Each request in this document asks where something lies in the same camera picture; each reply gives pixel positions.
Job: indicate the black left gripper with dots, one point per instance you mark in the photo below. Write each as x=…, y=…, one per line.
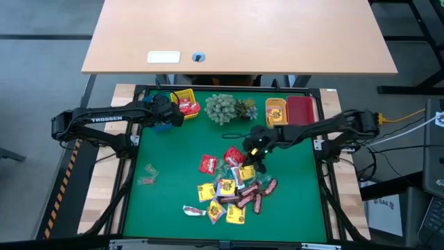
x=164, y=112

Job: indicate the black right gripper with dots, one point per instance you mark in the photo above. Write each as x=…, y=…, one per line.
x=260, y=140

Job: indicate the yellow purple Sour Patch pack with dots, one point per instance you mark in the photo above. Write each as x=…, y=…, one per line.
x=226, y=187
x=216, y=211
x=247, y=172

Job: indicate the red Skittles candy pack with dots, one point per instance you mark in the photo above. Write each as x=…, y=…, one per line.
x=208, y=164
x=185, y=102
x=234, y=156
x=194, y=108

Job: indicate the brown chocolate bar wrapper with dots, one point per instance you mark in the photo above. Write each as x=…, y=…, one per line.
x=249, y=189
x=257, y=203
x=229, y=200
x=245, y=201
x=270, y=187

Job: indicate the pale Sour Patch Kids pack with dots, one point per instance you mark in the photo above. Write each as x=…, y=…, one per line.
x=276, y=114

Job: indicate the yellow Sour Patch Kids pack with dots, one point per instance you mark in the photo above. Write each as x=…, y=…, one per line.
x=236, y=214
x=207, y=192

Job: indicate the white red candy pack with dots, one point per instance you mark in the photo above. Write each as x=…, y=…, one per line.
x=194, y=210

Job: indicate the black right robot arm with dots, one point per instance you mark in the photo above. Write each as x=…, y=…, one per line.
x=322, y=126

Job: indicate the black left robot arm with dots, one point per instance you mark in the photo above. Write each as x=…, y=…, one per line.
x=104, y=119

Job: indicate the blue plastic bin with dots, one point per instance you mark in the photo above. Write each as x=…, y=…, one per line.
x=161, y=128

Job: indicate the yellow mesh basket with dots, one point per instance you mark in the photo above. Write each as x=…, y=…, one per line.
x=187, y=93

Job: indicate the pale green potted succulent bush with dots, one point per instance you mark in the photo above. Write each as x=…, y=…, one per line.
x=220, y=109

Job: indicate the small succulent in black pot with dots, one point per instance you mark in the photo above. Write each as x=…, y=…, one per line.
x=248, y=108

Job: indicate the white rectangular desk plate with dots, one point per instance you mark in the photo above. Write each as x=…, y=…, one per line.
x=163, y=57

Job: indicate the grey round desk grommet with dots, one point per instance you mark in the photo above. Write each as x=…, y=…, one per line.
x=198, y=57

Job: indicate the pale yellow plastic bin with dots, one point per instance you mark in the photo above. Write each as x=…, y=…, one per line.
x=275, y=102

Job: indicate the red plastic bin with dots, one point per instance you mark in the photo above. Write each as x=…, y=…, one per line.
x=300, y=111

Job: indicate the light wooden desk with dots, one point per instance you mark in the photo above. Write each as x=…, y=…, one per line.
x=243, y=34

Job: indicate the black panel with hazard stripes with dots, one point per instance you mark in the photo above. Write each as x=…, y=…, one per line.
x=64, y=180

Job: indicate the white labelled box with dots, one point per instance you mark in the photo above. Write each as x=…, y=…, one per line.
x=385, y=213

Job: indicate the grey chair leg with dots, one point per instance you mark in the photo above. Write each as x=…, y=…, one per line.
x=12, y=154

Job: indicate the grey cabinet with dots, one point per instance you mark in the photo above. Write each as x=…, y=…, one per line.
x=433, y=149

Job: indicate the black keyboard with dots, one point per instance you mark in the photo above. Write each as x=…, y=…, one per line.
x=433, y=222

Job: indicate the silver metal bracket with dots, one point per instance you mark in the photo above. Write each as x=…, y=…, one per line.
x=128, y=242
x=320, y=246

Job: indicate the black desk leg frame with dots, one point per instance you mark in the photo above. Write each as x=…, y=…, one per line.
x=409, y=89

